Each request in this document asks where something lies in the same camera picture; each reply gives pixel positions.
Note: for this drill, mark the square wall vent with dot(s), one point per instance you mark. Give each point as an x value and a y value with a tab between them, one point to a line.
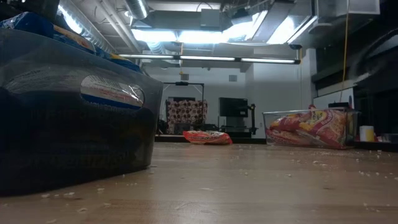
184	76
233	78

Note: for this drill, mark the clear plastic bin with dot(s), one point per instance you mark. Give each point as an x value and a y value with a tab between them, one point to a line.
353	124

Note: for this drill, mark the gray plastic bin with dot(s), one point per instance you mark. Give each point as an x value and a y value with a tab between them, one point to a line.
77	149

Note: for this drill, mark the bright ceiling light panel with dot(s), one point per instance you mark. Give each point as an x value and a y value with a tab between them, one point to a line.
174	35

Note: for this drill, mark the white yellow roll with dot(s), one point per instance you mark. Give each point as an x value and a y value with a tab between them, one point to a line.
367	133

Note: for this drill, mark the red Maruchan noodle packet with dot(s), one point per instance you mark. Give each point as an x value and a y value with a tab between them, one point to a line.
284	137
323	124

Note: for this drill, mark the orange Maruchan noodle packet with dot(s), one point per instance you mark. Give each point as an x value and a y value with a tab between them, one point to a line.
206	137

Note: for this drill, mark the round metal air duct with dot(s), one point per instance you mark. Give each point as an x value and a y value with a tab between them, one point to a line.
136	7

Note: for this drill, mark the black metal frame stand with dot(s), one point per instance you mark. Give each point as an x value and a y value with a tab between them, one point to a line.
181	83

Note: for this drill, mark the black box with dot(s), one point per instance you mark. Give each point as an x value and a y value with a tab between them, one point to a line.
339	105

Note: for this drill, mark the black monitor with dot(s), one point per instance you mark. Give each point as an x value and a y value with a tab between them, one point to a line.
233	107

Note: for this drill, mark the long ceiling light fixture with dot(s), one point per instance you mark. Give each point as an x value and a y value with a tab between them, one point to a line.
205	58

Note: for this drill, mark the red dotted patterned cloth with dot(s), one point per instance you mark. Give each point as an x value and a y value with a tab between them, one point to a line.
186	112

